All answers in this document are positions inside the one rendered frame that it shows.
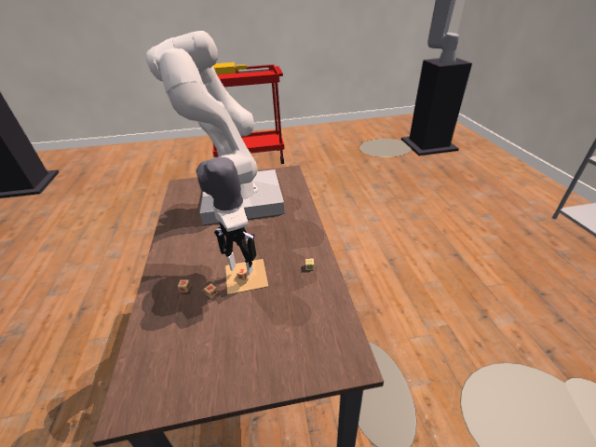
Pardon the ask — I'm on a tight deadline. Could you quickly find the peach flat mat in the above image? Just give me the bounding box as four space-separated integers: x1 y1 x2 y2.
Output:
225 259 268 295

